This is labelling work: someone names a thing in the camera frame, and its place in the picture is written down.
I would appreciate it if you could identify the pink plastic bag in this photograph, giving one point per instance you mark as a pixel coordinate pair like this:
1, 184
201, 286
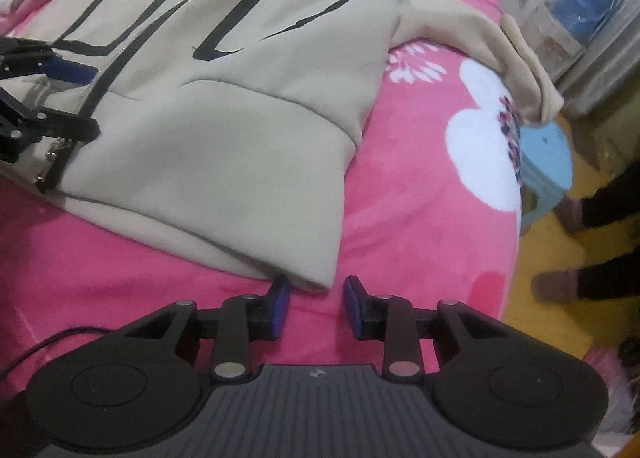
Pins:
607, 383

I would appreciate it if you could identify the light blue plastic stool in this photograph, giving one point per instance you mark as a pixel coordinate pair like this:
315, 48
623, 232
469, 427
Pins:
547, 158

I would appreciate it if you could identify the pink slipper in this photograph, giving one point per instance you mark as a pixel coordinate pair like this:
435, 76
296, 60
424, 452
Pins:
567, 210

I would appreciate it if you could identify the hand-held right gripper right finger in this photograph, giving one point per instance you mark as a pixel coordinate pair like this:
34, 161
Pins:
352, 310

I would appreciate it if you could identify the pink floral blanket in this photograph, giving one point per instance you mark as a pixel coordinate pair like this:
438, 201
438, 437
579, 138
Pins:
425, 218

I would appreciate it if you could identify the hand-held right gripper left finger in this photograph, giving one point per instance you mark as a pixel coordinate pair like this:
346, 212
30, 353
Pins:
281, 310

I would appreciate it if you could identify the person's black trousers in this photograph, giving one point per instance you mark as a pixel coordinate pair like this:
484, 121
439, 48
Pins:
610, 283

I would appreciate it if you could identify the small white cabinet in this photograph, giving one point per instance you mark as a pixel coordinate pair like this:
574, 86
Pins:
552, 36

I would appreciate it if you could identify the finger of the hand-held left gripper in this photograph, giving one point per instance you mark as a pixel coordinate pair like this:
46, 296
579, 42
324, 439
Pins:
65, 126
67, 71

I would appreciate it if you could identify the beige zip jacket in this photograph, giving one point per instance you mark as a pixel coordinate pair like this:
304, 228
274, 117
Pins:
240, 128

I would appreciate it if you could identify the grey curtain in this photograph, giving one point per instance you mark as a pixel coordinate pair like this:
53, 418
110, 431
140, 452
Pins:
605, 63

